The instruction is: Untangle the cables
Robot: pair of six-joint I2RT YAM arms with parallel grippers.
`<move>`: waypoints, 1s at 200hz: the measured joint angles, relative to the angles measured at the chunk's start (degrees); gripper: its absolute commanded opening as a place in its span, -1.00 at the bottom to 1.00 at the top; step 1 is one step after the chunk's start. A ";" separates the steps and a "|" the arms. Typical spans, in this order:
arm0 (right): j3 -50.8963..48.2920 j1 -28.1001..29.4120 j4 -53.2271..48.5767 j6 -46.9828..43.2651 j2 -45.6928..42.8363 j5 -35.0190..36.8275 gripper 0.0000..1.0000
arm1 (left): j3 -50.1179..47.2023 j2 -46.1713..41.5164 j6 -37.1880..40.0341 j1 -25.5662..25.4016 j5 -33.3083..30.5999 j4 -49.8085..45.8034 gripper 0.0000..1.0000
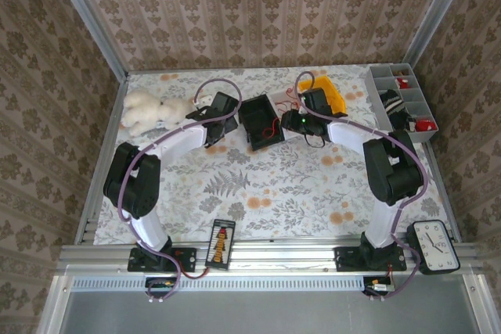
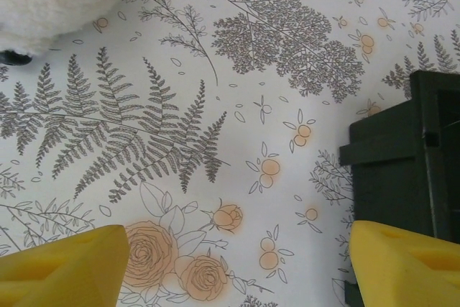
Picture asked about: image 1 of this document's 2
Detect grey slotted cable duct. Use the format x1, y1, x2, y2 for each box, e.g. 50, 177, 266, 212
70, 275, 369, 292

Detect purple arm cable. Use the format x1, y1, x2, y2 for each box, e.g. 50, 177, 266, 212
117, 78, 243, 303
294, 70, 430, 303

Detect grey divided organizer tray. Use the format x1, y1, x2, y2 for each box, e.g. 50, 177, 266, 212
365, 63, 440, 144

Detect white plastic bin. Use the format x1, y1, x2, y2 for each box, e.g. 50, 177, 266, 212
269, 89, 305, 142

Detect black analog clock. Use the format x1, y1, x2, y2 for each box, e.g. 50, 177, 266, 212
405, 219, 461, 275

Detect yellow plastic bin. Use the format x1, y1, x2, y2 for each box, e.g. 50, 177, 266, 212
297, 75, 348, 118

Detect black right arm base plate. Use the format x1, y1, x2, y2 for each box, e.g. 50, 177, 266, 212
334, 246, 407, 272

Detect floral tablecloth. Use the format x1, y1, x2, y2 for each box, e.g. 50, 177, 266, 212
93, 63, 451, 246

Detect white plush toy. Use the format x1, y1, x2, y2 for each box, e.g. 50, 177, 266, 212
121, 88, 196, 138

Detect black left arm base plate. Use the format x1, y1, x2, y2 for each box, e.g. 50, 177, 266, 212
128, 246, 196, 273

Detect black plastic bin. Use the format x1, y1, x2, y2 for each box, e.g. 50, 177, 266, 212
237, 94, 286, 152

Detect long aluminium frame rail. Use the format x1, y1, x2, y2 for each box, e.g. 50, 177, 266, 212
57, 236, 485, 272

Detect black electronics box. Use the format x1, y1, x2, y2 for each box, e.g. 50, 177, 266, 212
144, 276, 183, 300
362, 275, 398, 298

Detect red power wire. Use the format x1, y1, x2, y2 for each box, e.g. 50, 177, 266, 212
171, 250, 211, 279

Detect grey metal panel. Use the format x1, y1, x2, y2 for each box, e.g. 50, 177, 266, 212
37, 274, 501, 334

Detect black white striped sock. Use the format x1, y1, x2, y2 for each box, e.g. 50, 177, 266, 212
377, 89, 416, 135

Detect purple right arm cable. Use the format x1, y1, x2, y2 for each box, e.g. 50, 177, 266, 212
294, 70, 430, 303

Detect black orange printed card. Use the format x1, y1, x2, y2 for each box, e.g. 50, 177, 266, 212
204, 219, 236, 271

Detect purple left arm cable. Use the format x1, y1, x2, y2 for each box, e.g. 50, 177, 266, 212
117, 78, 243, 303

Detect aluminium side rail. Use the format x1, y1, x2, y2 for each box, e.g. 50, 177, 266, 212
74, 74, 130, 247

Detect aluminium frame post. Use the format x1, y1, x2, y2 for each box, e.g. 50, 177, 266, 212
402, 0, 478, 65
45, 0, 130, 79

